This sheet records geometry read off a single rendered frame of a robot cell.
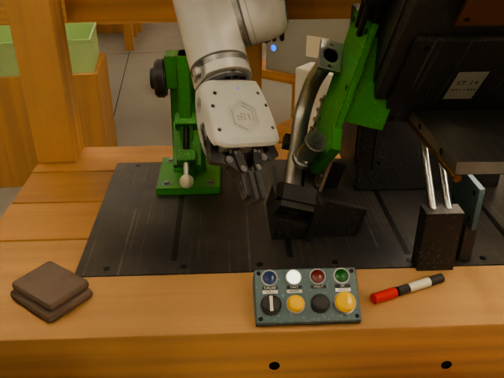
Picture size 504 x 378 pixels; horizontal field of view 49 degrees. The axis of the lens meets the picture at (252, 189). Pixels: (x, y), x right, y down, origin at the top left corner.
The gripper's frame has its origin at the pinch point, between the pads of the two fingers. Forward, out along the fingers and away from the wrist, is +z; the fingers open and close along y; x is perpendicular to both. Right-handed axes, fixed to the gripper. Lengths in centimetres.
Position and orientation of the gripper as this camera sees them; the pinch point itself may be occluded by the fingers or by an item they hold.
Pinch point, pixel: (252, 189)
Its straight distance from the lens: 73.4
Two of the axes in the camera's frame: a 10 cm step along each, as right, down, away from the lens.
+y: 8.5, -0.9, 5.2
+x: -4.6, 3.4, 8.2
